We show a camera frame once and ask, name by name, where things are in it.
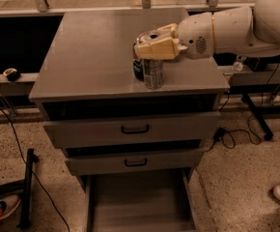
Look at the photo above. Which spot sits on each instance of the bottom drawer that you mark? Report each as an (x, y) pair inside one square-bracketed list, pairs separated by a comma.
[(148, 201)]

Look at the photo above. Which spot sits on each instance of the black stand leg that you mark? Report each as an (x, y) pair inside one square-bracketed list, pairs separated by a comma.
[(31, 159)]

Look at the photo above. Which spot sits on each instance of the orange white left sneaker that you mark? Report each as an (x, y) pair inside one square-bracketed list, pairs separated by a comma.
[(8, 205)]

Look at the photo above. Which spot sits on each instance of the silver redbull can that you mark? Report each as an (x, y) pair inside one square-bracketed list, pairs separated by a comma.
[(152, 69)]

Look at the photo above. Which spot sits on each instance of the grey drawer cabinet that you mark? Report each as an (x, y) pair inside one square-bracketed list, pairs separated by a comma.
[(87, 74)]

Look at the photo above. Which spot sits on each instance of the clear water bottle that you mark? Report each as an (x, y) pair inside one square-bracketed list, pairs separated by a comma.
[(239, 63)]

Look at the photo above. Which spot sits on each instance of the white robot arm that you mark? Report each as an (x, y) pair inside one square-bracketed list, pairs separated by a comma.
[(244, 31)]

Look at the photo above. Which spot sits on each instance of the top drawer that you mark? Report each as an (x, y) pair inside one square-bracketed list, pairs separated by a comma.
[(131, 130)]

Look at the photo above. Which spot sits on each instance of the black table leg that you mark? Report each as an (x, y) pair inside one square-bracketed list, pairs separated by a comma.
[(255, 111)]

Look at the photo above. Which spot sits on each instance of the middle drawer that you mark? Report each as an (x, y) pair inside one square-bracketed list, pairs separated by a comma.
[(131, 162)]

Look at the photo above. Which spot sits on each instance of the tape measure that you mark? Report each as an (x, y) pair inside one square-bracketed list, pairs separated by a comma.
[(11, 74)]

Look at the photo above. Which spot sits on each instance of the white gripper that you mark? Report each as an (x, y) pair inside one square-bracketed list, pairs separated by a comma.
[(194, 35)]

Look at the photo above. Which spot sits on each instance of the drawer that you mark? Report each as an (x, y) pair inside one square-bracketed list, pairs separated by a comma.
[(131, 130), (148, 201), (131, 162)]

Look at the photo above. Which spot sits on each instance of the blue pepsi can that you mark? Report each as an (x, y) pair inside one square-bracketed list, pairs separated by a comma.
[(137, 67)]

